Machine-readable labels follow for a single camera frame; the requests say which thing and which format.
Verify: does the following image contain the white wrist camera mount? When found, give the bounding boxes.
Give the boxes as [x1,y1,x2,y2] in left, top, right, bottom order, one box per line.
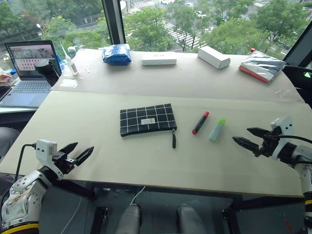
[270,116,293,161]
[35,139,64,176]

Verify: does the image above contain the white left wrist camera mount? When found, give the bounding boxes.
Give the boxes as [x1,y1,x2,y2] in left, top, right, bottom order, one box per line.
[35,139,64,176]

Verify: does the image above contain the black cylindrical device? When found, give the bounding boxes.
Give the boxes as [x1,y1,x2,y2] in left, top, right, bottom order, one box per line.
[34,60,60,87]

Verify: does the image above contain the thin white cable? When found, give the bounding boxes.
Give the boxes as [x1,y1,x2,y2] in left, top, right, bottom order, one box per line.
[129,186,146,207]

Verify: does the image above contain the grey rounded shape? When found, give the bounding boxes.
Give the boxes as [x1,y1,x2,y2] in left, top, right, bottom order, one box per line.
[114,203,142,234]

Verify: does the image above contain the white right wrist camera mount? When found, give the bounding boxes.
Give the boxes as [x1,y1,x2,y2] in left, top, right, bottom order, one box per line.
[270,116,293,161]

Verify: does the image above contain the white cardboard carton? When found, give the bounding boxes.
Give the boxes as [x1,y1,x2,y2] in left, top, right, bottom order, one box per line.
[197,45,232,70]

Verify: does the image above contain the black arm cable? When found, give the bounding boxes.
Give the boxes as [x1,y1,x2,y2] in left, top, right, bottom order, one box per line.
[277,135,312,145]
[14,143,38,183]

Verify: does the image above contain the clear bag with red-grey cloth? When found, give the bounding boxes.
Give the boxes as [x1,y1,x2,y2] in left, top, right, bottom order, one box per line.
[238,51,286,84]

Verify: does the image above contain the black chair with green mark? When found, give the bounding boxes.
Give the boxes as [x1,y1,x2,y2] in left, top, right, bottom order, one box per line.
[282,64,312,104]

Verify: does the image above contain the white long-nozzle squeeze bottle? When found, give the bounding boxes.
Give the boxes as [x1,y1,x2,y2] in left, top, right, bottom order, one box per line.
[57,36,79,76]

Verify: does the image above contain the flat white box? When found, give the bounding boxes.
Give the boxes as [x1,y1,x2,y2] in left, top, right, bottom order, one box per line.
[140,52,177,66]

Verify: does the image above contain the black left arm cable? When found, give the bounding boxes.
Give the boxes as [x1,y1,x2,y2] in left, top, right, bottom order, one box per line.
[14,143,38,183]

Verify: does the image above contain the open grey laptop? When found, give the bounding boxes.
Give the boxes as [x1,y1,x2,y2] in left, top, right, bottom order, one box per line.
[0,40,63,108]

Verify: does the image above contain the black window post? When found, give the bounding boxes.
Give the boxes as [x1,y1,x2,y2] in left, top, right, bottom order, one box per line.
[101,0,127,46]

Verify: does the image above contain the clear plastic wrapper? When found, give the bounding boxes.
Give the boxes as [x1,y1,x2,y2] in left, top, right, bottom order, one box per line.
[58,78,79,89]

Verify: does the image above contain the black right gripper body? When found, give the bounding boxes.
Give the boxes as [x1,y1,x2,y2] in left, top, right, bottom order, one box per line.
[254,130,281,159]

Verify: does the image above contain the red black marker pen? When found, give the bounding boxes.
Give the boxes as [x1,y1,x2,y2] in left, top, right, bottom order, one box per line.
[191,111,210,136]

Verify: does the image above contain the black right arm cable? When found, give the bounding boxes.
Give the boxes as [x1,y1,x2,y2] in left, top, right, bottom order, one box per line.
[277,135,312,145]

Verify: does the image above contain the blue plastic-wrapped package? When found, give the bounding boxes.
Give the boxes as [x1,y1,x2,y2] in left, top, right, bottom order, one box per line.
[98,43,133,66]

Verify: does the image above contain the grey trouser leg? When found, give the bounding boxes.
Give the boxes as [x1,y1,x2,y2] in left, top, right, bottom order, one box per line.
[0,127,21,162]

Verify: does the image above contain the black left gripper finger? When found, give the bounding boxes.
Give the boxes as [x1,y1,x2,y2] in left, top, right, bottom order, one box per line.
[74,146,95,167]
[58,142,79,155]

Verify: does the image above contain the black white-grid pencil case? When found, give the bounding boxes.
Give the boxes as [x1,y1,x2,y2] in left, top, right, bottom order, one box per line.
[119,103,178,149]

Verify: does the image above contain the black slanted window frame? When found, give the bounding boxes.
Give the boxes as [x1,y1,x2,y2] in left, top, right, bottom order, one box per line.
[282,22,312,70]

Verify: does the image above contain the green highlighter pen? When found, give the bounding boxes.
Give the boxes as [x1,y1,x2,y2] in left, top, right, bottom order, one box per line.
[208,117,227,142]

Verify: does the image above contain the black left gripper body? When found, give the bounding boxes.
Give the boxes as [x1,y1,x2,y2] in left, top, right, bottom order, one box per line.
[54,151,77,175]

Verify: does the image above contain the white side desk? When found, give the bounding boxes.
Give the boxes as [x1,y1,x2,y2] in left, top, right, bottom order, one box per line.
[0,105,38,115]

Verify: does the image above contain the black table frame bracket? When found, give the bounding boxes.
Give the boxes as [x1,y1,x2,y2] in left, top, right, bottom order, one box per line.
[221,208,236,234]
[90,206,109,234]

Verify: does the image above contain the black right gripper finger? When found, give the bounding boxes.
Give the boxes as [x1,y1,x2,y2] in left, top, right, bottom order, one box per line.
[246,127,271,139]
[232,136,262,157]

